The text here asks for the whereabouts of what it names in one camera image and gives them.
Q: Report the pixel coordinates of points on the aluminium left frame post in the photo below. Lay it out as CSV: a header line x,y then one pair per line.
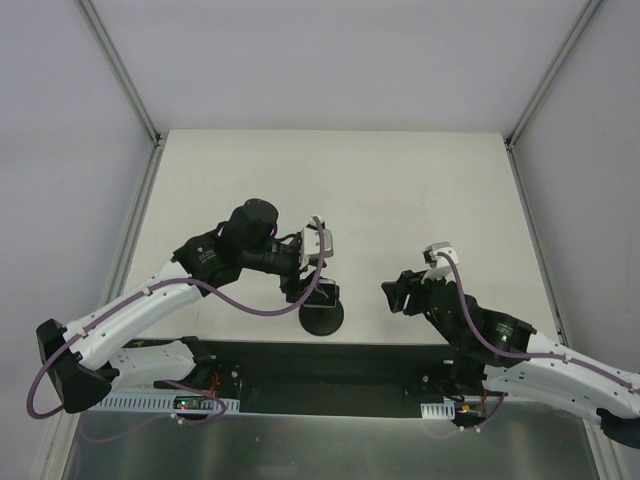
x,y
114,61

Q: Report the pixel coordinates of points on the white slotted cable duct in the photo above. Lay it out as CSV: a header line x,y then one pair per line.
x,y
132,402
445,410

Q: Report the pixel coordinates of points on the light blue smartphone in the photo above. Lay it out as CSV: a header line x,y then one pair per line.
x,y
325,294

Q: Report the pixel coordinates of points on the aluminium right table rail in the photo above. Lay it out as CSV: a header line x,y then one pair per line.
x,y
529,218

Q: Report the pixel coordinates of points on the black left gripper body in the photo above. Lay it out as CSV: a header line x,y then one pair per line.
x,y
304,282

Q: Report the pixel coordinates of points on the aluminium frame post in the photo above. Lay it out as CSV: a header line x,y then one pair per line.
x,y
577,30
114,61

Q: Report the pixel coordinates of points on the white slotted left cable duct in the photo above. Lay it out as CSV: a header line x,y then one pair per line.
x,y
132,402

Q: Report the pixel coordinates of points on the aluminium right frame post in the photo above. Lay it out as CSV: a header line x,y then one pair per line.
x,y
577,30

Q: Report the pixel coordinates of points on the aluminium table rail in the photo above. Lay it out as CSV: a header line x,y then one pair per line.
x,y
130,240
529,218

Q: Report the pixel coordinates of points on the black phone stand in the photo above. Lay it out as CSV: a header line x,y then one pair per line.
x,y
322,320

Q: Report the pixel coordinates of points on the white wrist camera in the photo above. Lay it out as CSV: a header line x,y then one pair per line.
x,y
316,238
438,258

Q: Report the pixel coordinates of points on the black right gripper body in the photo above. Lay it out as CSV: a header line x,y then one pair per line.
x,y
415,295

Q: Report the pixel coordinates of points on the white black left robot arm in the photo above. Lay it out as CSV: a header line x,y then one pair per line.
x,y
86,359

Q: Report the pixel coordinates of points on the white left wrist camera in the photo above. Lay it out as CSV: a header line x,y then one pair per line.
x,y
316,238

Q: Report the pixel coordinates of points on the white slotted right cable duct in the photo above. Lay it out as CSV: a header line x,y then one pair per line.
x,y
445,410

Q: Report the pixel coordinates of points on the shiny metal front panel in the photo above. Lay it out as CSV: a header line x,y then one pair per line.
x,y
523,440

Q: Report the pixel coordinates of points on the aluminium left table rail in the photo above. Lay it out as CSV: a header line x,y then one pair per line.
x,y
130,240

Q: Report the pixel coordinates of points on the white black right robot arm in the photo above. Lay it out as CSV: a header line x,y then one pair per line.
x,y
500,353

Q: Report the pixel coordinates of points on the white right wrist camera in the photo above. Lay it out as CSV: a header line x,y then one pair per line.
x,y
438,258

